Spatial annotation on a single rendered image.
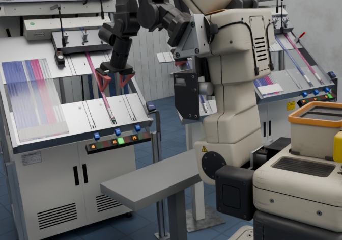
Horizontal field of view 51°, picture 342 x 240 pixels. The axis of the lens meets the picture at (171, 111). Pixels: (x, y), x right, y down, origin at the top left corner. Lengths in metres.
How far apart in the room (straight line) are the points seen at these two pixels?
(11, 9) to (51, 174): 0.92
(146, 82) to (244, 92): 4.88
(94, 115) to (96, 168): 0.44
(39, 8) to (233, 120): 1.39
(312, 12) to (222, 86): 3.24
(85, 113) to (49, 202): 0.61
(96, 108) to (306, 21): 3.03
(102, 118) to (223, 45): 0.95
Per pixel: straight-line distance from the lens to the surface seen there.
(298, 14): 4.46
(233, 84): 1.19
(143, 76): 6.00
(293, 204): 0.99
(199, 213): 2.35
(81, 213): 2.31
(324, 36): 4.32
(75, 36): 2.17
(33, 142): 1.76
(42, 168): 2.15
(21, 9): 2.20
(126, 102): 1.97
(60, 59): 2.05
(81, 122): 1.86
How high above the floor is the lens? 1.20
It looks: 13 degrees down
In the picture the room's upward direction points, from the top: 4 degrees counter-clockwise
